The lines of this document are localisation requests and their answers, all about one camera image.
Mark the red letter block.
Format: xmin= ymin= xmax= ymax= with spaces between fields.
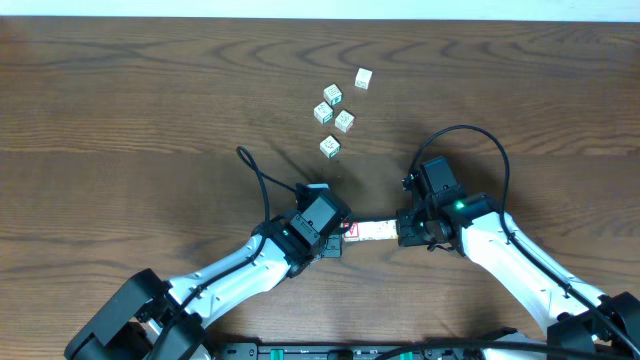
xmin=342 ymin=222 xmax=360 ymax=242

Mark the wooden block row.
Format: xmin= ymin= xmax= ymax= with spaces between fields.
xmin=375 ymin=221 xmax=389 ymax=240

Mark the yellow edged wooden block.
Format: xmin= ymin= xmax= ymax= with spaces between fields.
xmin=319 ymin=135 xmax=341 ymax=159

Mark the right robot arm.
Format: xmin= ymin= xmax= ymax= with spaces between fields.
xmin=396 ymin=189 xmax=639 ymax=359

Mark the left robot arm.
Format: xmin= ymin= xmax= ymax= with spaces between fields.
xmin=64 ymin=190 xmax=351 ymax=359

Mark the plain wooden block centre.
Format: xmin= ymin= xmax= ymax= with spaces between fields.
xmin=335 ymin=110 xmax=355 ymax=133

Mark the plain wooden block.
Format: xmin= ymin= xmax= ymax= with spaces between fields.
xmin=335 ymin=110 xmax=355 ymax=133
xmin=354 ymin=68 xmax=373 ymax=90

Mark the teal edged wooden block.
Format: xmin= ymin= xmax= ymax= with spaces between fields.
xmin=313 ymin=101 xmax=334 ymax=124

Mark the green edged wooden block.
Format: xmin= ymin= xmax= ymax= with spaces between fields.
xmin=323 ymin=84 xmax=343 ymax=106

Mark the far plain wooden block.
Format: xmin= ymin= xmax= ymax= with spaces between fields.
xmin=354 ymin=68 xmax=373 ymax=90

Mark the left black cable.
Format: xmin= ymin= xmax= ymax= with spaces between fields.
xmin=149 ymin=145 xmax=301 ymax=360

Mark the black cable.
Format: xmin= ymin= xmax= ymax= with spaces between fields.
xmin=149 ymin=145 xmax=301 ymax=360
xmin=407 ymin=124 xmax=640 ymax=356

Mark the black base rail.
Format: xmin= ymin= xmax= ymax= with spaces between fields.
xmin=212 ymin=342 xmax=484 ymax=360

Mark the right black cable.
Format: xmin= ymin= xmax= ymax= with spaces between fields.
xmin=407 ymin=124 xmax=640 ymax=356

